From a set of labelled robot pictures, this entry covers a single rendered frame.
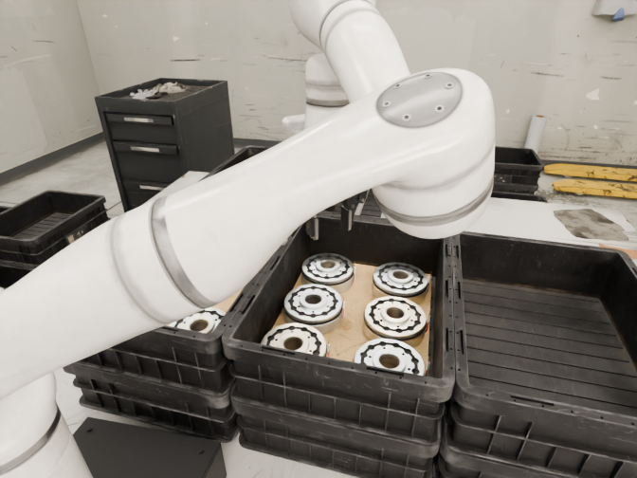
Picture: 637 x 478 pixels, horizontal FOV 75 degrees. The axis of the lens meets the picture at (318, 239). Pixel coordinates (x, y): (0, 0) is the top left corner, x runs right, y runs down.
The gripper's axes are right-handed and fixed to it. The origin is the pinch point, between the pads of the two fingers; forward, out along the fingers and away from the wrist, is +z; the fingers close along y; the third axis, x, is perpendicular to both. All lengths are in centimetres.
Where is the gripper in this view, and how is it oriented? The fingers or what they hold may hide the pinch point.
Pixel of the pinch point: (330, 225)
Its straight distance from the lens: 66.7
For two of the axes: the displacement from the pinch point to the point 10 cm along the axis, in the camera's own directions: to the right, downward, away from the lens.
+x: -5.0, -4.3, 7.5
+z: 0.1, 8.7, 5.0
